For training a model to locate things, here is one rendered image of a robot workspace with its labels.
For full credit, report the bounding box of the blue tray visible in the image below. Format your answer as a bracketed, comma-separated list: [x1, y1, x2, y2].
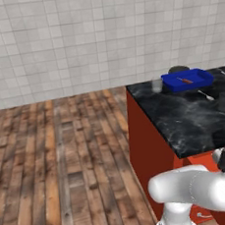
[159, 66, 215, 95]

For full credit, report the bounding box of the red kitchen island cabinet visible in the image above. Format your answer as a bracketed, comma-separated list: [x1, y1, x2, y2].
[121, 75, 225, 225]

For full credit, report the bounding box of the red drawer front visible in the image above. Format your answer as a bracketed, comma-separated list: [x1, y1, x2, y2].
[189, 199, 225, 225]

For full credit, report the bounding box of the hot dog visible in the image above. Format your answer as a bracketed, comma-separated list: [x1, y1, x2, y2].
[176, 75, 195, 86]

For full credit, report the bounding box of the silver drawer handle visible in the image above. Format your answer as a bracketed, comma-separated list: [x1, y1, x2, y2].
[197, 210, 213, 220]

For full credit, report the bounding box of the clear glass cup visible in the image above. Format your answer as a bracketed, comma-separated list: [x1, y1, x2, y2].
[150, 77, 164, 94]

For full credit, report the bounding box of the silver spoon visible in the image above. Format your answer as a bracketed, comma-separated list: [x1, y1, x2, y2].
[197, 88, 216, 102]

